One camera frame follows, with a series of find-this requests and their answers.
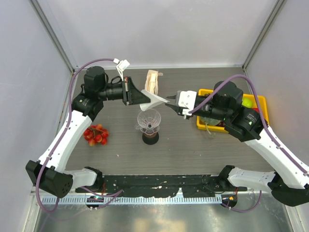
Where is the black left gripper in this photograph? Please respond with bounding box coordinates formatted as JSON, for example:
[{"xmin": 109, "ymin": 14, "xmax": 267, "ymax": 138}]
[{"xmin": 98, "ymin": 76, "xmax": 150, "ymax": 105}]

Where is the white paper coffee filter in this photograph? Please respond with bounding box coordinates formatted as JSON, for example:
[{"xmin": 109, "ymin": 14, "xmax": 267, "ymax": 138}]
[{"xmin": 140, "ymin": 89, "xmax": 169, "ymax": 111}]

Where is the clear plastic coffee dripper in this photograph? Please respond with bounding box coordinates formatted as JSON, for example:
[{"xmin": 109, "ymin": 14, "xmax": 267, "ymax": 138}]
[{"xmin": 135, "ymin": 109, "xmax": 161, "ymax": 135}]

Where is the black base glass carafe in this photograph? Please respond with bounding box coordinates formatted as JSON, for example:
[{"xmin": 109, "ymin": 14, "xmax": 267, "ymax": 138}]
[{"xmin": 141, "ymin": 126, "xmax": 159, "ymax": 145}]

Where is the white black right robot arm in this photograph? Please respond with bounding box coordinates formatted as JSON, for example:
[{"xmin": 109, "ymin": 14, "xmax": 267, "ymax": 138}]
[{"xmin": 167, "ymin": 81, "xmax": 309, "ymax": 206}]

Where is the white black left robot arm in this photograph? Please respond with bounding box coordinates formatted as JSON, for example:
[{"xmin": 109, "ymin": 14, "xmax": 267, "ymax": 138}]
[{"xmin": 26, "ymin": 66, "xmax": 151, "ymax": 198}]

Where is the stack of paper filters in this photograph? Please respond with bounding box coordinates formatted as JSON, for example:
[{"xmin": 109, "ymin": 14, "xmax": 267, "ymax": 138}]
[{"xmin": 144, "ymin": 70, "xmax": 163, "ymax": 95}]

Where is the yellow plastic fruit tray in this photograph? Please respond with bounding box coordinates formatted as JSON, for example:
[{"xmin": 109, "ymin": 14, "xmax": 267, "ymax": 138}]
[{"xmin": 197, "ymin": 89, "xmax": 269, "ymax": 133}]

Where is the green netted melon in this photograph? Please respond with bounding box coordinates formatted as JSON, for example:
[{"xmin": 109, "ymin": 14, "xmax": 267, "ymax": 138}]
[{"xmin": 200, "ymin": 117, "xmax": 222, "ymax": 126}]

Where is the red cherry bunch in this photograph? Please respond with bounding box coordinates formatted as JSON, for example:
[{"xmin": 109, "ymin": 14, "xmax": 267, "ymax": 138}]
[{"xmin": 83, "ymin": 124, "xmax": 110, "ymax": 146}]

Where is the green apple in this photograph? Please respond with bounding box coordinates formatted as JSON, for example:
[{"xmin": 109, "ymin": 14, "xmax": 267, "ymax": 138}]
[{"xmin": 242, "ymin": 98, "xmax": 253, "ymax": 108}]

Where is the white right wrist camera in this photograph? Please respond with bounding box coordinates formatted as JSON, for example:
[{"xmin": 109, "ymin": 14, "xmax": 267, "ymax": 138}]
[{"xmin": 176, "ymin": 90, "xmax": 197, "ymax": 116}]

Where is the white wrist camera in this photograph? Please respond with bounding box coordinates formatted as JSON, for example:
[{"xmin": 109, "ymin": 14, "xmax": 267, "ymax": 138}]
[
  {"xmin": 113, "ymin": 58, "xmax": 130, "ymax": 81},
  {"xmin": 176, "ymin": 90, "xmax": 197, "ymax": 116}
]

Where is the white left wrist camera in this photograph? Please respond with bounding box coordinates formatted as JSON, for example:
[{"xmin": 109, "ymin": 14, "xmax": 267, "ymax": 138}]
[{"xmin": 113, "ymin": 58, "xmax": 130, "ymax": 81}]

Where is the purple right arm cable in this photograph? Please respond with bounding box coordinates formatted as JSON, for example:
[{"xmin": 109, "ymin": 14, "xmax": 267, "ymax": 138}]
[{"xmin": 187, "ymin": 74, "xmax": 309, "ymax": 215}]

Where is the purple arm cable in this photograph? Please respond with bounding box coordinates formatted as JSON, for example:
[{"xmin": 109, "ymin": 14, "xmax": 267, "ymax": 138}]
[
  {"xmin": 35, "ymin": 57, "xmax": 124, "ymax": 214},
  {"xmin": 187, "ymin": 74, "xmax": 309, "ymax": 215}
]

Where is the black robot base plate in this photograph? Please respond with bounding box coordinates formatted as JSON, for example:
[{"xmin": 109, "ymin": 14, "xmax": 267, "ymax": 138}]
[{"xmin": 74, "ymin": 174, "xmax": 248, "ymax": 198}]

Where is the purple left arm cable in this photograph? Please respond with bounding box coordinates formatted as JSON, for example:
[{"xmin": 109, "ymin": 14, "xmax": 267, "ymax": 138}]
[{"xmin": 35, "ymin": 57, "xmax": 124, "ymax": 214}]

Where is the white slotted cable duct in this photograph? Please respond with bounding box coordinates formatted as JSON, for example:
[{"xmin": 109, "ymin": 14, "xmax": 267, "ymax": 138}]
[{"xmin": 41, "ymin": 194, "xmax": 223, "ymax": 205}]

